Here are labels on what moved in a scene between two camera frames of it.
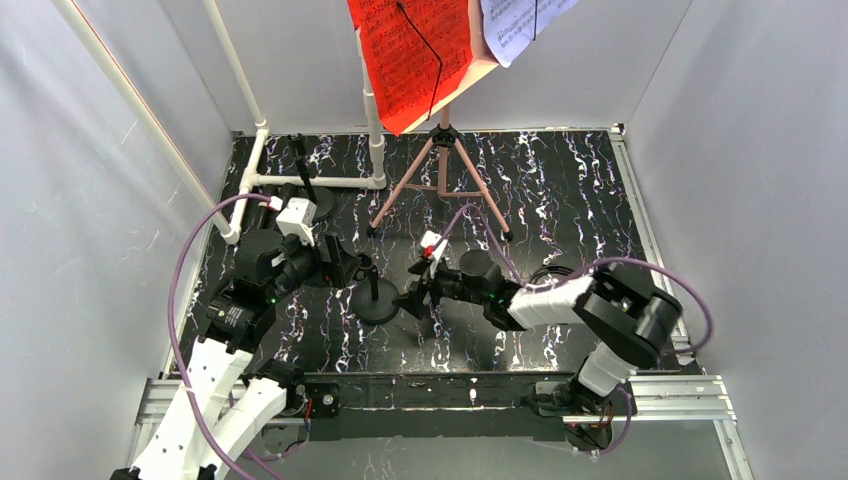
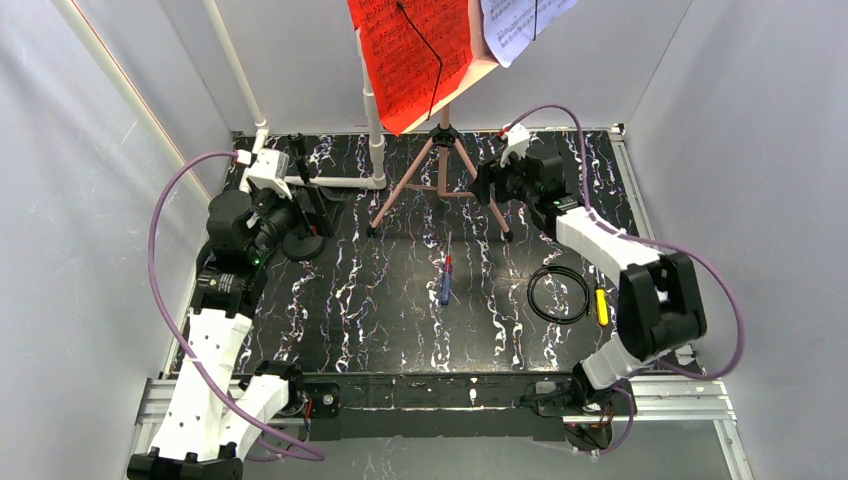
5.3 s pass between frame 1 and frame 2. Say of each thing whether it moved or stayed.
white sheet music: stayed
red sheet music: stayed
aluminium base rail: stayed
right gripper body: moved
